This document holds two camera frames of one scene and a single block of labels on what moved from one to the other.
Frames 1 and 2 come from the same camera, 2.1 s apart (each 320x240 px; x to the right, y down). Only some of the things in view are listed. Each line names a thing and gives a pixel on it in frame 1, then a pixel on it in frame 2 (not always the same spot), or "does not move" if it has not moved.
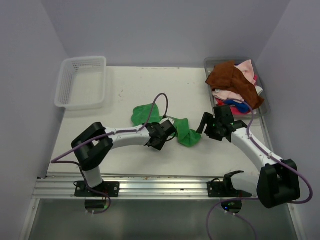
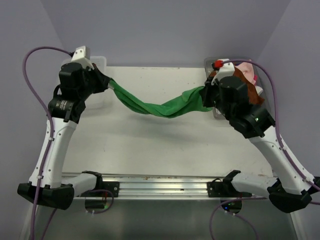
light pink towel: (246, 67) does not move
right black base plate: (221, 189) does not move
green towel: (187, 137) to (193, 101)
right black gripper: (206, 117) to (204, 92)
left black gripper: (159, 146) to (103, 81)
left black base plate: (111, 188) does not move
